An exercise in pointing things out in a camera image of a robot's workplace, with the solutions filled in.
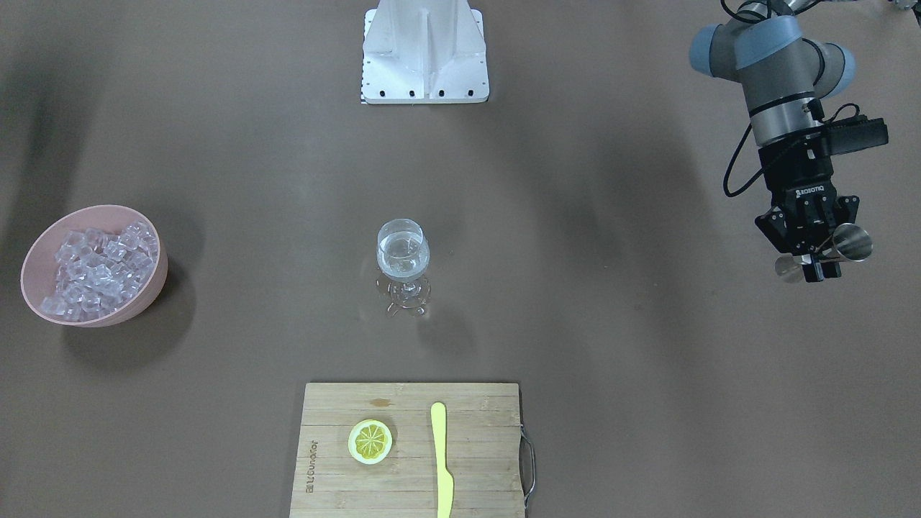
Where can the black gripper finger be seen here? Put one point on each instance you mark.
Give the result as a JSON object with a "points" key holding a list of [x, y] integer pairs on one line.
{"points": [[817, 267]]}

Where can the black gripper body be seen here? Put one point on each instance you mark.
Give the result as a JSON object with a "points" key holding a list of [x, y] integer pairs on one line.
{"points": [[797, 175]]}

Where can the steel double jigger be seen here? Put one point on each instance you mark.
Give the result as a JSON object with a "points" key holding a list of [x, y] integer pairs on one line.
{"points": [[848, 243]]}

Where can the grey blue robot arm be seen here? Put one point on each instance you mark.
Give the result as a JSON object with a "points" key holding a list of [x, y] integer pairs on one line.
{"points": [[784, 77]]}

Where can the clear wine glass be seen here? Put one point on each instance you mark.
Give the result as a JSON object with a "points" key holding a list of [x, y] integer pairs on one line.
{"points": [[403, 257]]}

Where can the pink bowl of ice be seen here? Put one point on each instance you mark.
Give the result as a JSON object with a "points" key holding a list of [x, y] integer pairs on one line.
{"points": [[95, 267]]}

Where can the wooden cutting board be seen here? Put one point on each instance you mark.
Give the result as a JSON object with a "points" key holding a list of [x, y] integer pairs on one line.
{"points": [[484, 435]]}

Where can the yellow plastic knife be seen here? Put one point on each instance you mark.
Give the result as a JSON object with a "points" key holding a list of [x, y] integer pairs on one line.
{"points": [[444, 480]]}

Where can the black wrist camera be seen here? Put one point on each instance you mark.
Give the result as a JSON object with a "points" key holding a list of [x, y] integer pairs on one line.
{"points": [[853, 134]]}

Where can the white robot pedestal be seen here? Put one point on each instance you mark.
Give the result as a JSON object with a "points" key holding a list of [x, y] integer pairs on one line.
{"points": [[424, 52]]}

